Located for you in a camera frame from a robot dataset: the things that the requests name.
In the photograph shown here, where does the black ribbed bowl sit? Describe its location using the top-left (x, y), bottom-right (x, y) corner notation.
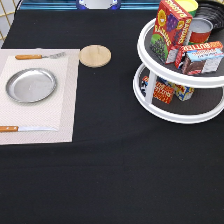
top-left (195, 0), bottom-right (224, 30)

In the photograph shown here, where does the round wooden coaster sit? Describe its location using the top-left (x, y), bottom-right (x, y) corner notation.
top-left (79, 45), bottom-right (111, 68)

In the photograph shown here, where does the brown white chocolate box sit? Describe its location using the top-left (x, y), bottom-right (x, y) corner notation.
top-left (182, 48), bottom-right (224, 75)

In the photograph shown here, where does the beige woven placemat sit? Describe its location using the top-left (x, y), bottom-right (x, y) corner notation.
top-left (0, 49), bottom-right (79, 145)

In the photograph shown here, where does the red butter box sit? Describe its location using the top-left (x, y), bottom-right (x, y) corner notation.
top-left (175, 41), bottom-right (223, 69)

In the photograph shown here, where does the wooden handled fork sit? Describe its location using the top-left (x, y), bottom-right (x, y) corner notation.
top-left (15, 52), bottom-right (66, 60)

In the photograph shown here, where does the white two-tier lazy Susan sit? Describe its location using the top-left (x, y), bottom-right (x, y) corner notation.
top-left (133, 19), bottom-right (224, 124)

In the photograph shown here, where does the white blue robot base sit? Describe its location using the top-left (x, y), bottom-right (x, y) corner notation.
top-left (76, 0), bottom-right (121, 9)

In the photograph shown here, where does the green yellow-lid canister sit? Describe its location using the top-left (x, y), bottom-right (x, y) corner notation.
top-left (176, 0), bottom-right (198, 17)

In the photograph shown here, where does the red raisins box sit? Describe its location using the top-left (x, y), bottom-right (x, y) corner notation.
top-left (150, 0), bottom-right (192, 64)

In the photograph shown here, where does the red orange lower-tier box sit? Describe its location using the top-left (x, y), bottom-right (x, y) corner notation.
top-left (141, 75), bottom-right (176, 105)

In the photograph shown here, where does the white blue yellow carton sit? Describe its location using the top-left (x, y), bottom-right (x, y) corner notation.
top-left (161, 79), bottom-right (194, 101)

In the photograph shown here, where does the red soup can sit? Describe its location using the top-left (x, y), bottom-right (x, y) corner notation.
top-left (184, 18), bottom-right (213, 45)

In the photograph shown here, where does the round metal plate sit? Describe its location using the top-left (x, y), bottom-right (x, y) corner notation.
top-left (5, 68), bottom-right (57, 103)

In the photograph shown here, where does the wooden handled knife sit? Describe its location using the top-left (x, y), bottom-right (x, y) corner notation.
top-left (0, 126), bottom-right (57, 132)

